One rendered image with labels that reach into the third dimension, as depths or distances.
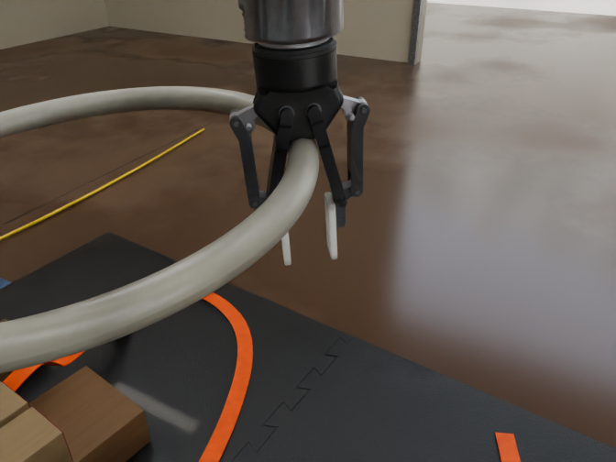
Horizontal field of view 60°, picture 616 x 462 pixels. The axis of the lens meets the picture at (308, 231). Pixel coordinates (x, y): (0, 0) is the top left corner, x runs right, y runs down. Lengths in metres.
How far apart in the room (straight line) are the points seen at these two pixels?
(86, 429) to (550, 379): 1.23
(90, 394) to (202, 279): 1.12
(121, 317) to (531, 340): 1.57
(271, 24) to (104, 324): 0.26
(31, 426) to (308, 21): 1.05
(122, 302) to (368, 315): 1.47
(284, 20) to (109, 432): 1.09
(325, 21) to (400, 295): 1.49
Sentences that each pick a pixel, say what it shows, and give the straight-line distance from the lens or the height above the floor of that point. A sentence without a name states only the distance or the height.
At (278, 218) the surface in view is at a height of 0.94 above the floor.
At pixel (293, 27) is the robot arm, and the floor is 1.06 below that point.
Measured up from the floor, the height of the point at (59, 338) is 0.92.
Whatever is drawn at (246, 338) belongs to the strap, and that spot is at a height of 0.02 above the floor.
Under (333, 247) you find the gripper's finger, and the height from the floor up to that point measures 0.83.
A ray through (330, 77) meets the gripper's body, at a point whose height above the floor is 1.02.
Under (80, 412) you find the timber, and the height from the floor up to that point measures 0.13.
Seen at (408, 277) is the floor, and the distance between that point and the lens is 1.97.
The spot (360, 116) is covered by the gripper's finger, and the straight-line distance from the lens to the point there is 0.52.
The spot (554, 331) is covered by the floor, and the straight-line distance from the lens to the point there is 1.88.
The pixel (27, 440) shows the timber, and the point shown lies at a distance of 1.28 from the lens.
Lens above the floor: 1.14
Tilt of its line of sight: 31 degrees down
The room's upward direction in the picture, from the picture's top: straight up
